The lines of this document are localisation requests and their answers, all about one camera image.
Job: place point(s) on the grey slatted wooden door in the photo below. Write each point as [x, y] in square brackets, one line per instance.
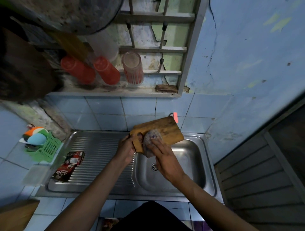
[257, 180]

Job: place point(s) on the green plastic basket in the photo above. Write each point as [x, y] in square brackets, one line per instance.
[48, 150]

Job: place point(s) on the person's right forearm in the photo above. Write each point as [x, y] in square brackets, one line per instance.
[214, 204]

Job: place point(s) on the stainless steel sink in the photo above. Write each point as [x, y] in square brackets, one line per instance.
[95, 152]

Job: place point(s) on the person's right hand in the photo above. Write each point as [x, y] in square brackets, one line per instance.
[166, 164]

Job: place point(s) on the yellow plastic cup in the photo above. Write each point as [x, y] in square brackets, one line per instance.
[69, 44]

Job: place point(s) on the wooden scrub brush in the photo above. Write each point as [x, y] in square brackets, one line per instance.
[166, 88]

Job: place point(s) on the checked dishcloth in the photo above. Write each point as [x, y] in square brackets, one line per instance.
[150, 139]

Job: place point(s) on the small wooden cutting board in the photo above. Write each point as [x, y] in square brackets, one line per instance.
[164, 129]

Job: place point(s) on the clear plastic container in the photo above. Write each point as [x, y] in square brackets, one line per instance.
[35, 175]

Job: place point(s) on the person's left hand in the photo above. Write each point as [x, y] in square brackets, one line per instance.
[125, 152]

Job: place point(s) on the red black sachet pack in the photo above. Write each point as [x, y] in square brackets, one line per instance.
[68, 167]

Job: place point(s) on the large dark brown wok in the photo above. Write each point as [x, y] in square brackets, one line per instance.
[23, 71]

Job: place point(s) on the dark round hanging pan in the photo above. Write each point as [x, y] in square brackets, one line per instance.
[59, 14]

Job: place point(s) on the light blue plastic scoop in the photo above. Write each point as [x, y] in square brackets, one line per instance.
[37, 139]

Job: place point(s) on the person's left forearm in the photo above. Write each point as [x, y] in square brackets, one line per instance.
[85, 200]

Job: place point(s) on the red striped drinking glass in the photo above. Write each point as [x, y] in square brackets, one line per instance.
[133, 69]

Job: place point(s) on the white plastic cup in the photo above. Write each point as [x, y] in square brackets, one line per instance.
[102, 46]

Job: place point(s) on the person's black clothing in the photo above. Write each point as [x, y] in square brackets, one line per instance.
[155, 219]

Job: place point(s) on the orange plastic utensil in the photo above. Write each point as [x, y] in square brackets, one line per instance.
[33, 131]

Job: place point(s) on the red plastic cup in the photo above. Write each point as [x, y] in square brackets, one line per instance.
[107, 71]
[78, 70]

